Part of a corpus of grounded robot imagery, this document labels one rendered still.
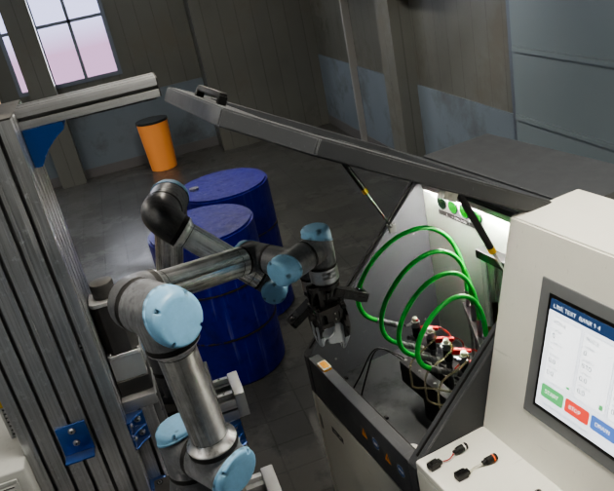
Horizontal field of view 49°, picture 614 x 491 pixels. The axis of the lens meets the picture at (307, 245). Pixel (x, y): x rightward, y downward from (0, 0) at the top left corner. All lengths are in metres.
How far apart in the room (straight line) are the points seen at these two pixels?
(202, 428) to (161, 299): 0.33
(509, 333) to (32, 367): 1.16
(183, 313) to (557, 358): 0.85
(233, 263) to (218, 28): 7.10
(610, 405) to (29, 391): 1.31
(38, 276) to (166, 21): 7.47
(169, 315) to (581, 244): 0.88
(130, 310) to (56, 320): 0.34
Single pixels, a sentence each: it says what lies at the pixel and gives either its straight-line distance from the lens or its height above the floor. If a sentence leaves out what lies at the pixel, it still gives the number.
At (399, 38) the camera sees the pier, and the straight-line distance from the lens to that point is 6.12.
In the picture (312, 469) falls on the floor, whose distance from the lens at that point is 3.36.
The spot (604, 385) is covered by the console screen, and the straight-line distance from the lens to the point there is 1.59.
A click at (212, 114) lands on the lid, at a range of 1.46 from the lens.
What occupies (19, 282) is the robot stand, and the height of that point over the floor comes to 1.67.
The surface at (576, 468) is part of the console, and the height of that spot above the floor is 1.06.
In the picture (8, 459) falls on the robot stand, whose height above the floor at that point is 1.23.
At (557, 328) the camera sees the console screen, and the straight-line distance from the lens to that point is 1.64.
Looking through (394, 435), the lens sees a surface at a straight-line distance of 1.99.
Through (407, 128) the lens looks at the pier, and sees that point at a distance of 6.27.
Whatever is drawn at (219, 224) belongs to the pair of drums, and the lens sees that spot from 3.77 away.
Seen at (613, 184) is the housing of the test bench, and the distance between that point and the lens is 2.00.
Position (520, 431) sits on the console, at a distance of 1.83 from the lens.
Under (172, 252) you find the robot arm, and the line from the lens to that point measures 2.10.
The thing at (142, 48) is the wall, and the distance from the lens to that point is 8.95.
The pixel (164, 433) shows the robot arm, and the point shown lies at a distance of 1.69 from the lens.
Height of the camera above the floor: 2.24
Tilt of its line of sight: 24 degrees down
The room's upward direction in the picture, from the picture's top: 12 degrees counter-clockwise
